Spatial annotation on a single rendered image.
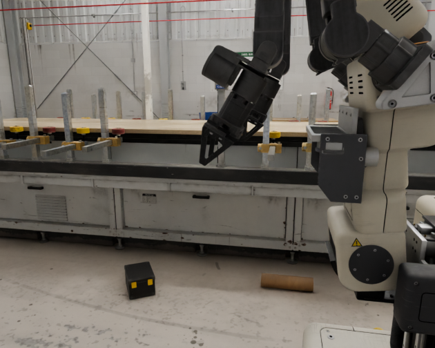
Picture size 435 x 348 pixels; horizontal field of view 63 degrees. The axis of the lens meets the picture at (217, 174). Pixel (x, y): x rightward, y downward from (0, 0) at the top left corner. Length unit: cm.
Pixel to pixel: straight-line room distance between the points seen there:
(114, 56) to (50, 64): 191
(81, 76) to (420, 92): 1024
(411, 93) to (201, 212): 192
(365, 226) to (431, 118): 28
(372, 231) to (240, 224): 161
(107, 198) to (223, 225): 87
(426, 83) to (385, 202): 30
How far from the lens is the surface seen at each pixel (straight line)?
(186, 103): 953
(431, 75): 76
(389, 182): 95
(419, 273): 91
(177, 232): 256
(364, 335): 150
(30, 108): 258
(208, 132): 69
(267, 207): 240
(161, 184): 226
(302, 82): 920
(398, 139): 92
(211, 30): 949
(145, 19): 326
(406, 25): 90
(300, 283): 219
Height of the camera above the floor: 114
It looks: 13 degrees down
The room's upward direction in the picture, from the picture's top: straight up
